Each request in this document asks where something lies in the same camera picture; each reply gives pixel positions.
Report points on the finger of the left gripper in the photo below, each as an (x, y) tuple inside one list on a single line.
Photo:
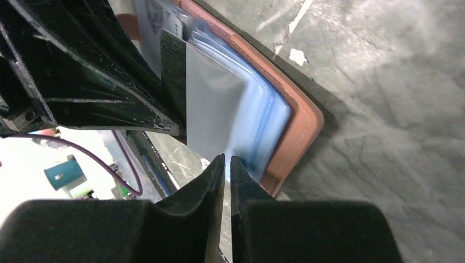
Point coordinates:
[(71, 64)]

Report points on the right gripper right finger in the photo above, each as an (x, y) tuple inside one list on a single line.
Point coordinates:
[(267, 230)]

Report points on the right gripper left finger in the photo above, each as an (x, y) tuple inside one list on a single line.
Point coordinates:
[(184, 227)]

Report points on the brown leather card holder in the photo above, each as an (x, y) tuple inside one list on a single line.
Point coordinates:
[(275, 121)]

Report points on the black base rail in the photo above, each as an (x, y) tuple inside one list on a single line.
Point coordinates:
[(151, 162)]

